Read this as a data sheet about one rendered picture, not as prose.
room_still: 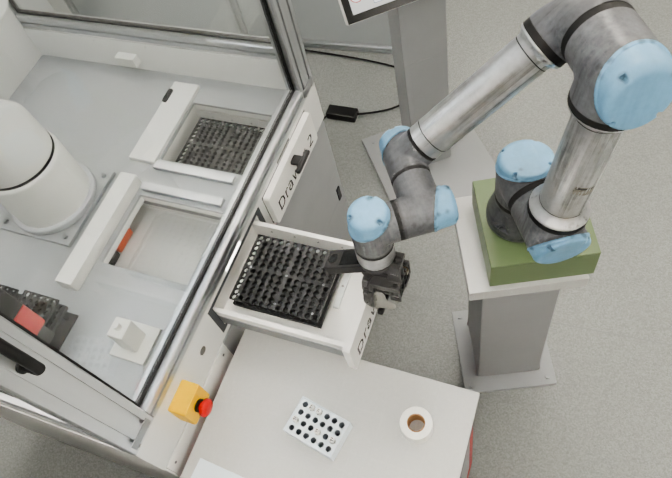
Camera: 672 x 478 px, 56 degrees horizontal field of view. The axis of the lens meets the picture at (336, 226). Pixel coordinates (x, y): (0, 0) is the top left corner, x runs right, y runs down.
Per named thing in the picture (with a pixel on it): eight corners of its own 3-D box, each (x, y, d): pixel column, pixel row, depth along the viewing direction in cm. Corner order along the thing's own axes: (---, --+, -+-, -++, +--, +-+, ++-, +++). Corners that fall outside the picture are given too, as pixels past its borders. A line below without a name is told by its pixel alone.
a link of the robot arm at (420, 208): (440, 159, 114) (381, 176, 114) (461, 209, 108) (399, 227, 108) (441, 184, 121) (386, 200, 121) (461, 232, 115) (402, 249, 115)
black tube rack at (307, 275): (348, 266, 153) (343, 253, 147) (323, 332, 145) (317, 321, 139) (265, 247, 160) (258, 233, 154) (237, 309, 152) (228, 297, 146)
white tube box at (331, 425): (353, 426, 140) (350, 422, 137) (333, 461, 137) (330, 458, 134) (306, 400, 145) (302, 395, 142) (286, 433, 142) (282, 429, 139)
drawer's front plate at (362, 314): (394, 258, 154) (390, 235, 144) (356, 370, 141) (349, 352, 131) (387, 257, 154) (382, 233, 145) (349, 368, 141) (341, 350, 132)
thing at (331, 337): (384, 259, 152) (382, 247, 147) (350, 359, 141) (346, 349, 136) (237, 226, 165) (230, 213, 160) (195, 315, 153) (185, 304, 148)
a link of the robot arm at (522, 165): (537, 162, 144) (542, 124, 133) (562, 210, 137) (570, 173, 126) (485, 178, 145) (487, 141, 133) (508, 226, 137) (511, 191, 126)
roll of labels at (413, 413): (399, 442, 137) (397, 437, 133) (402, 409, 140) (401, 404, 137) (432, 446, 135) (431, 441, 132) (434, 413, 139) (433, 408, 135)
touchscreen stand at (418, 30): (510, 193, 253) (532, -26, 168) (404, 233, 252) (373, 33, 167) (458, 108, 281) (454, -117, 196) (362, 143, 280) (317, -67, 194)
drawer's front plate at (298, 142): (318, 137, 178) (309, 111, 169) (279, 223, 165) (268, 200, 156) (312, 136, 178) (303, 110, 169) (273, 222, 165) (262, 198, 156)
